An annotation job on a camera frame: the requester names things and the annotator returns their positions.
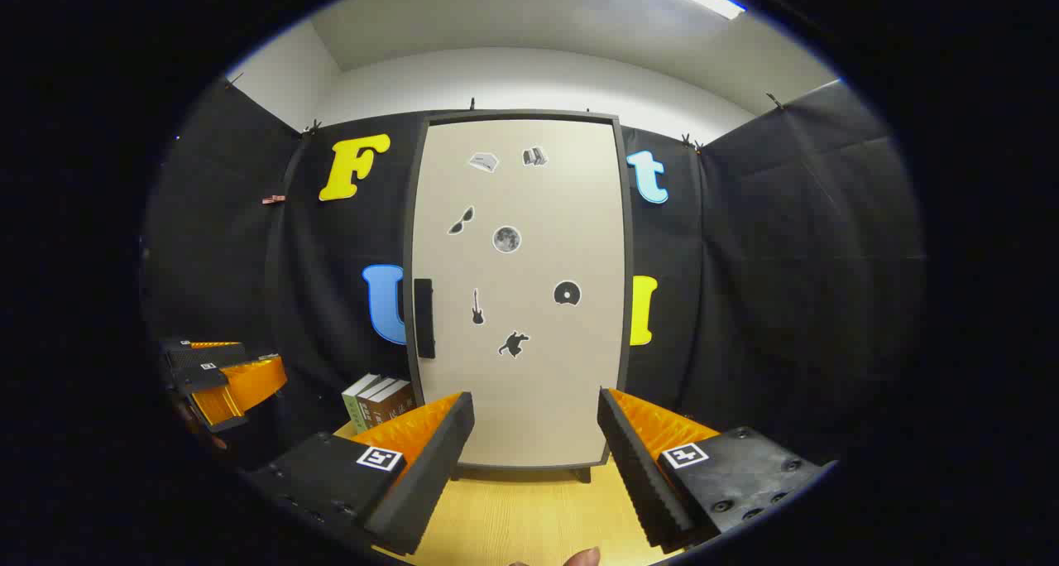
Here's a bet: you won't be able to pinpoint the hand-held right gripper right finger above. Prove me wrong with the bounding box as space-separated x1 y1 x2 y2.
596 386 835 553

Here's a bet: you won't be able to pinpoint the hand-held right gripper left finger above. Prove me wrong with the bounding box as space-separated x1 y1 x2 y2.
240 391 476 557

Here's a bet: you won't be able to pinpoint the black door handle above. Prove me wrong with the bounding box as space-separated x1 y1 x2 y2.
414 278 436 360

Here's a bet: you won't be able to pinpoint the dark grey cabinet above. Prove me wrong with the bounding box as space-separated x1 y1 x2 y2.
403 109 636 484

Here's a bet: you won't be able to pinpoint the olive brown book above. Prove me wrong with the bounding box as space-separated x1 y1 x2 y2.
356 376 398 430

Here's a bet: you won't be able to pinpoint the green book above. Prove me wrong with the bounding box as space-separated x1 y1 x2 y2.
342 373 381 433

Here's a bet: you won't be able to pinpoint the black backdrop cloth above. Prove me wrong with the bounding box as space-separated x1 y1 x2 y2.
142 78 926 468

